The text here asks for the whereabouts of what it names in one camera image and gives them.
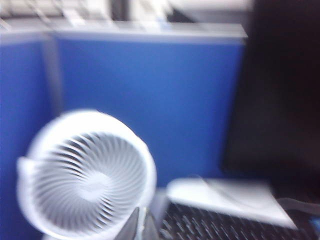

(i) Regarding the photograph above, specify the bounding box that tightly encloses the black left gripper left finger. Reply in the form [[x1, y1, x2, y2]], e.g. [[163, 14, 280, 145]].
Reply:
[[117, 206, 142, 240]]

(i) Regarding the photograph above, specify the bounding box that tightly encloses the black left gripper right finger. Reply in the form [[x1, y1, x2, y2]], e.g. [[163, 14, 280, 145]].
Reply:
[[143, 206, 161, 240]]

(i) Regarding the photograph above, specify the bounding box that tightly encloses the white round desk fan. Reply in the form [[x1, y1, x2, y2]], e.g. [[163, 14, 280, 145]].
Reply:
[[16, 108, 158, 240]]

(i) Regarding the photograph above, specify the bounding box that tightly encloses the blue cubicle partition panel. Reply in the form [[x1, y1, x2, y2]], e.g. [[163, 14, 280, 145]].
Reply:
[[53, 29, 248, 191], [0, 32, 55, 240]]

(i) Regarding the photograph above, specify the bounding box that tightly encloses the black computer keyboard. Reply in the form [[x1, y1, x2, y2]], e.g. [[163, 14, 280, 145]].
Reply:
[[158, 201, 313, 240]]

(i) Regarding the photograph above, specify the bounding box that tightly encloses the black computer monitor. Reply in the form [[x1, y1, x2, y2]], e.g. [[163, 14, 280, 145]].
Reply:
[[221, 0, 320, 201]]

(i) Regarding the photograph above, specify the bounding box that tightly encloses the white flat box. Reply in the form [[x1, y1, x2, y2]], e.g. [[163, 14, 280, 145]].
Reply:
[[166, 177, 300, 230]]

